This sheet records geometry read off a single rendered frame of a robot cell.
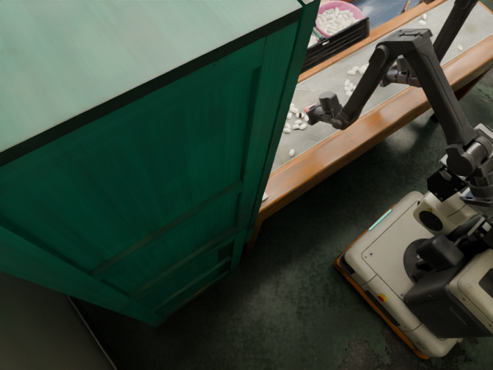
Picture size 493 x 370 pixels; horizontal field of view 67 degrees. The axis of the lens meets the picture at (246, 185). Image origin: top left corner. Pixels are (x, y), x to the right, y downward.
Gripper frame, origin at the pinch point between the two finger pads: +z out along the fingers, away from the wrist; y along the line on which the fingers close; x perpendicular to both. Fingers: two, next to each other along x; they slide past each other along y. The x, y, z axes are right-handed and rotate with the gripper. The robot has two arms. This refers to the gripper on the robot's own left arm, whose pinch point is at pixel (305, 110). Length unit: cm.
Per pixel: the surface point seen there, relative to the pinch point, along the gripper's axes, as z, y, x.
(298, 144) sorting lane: -2.4, 9.2, 11.8
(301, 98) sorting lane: 11.7, -7.2, -0.4
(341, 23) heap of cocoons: 32, -55, -18
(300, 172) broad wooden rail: -12.6, 18.1, 17.3
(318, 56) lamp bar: -13.5, -2.7, -23.2
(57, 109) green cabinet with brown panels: -85, 83, -55
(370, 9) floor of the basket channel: 39, -82, -15
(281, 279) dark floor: 17, 33, 93
